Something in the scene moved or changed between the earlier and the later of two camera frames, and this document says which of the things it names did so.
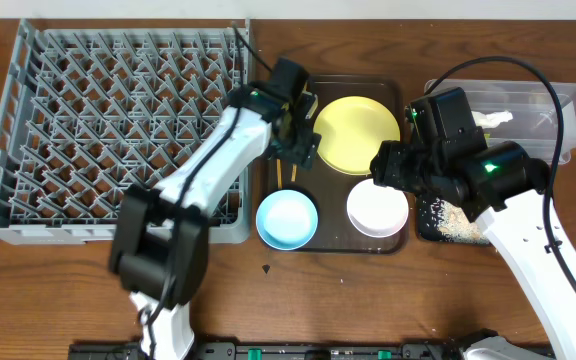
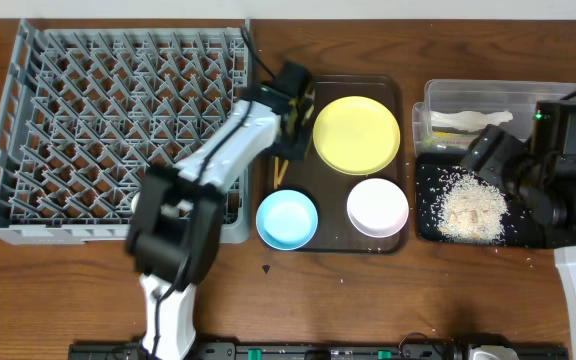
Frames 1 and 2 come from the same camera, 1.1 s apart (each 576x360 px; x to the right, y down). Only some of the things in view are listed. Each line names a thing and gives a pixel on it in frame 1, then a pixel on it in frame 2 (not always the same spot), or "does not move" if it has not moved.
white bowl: (376, 210) does not move
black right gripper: (387, 162) to (488, 154)
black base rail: (286, 351) does not move
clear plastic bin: (521, 112) does not move
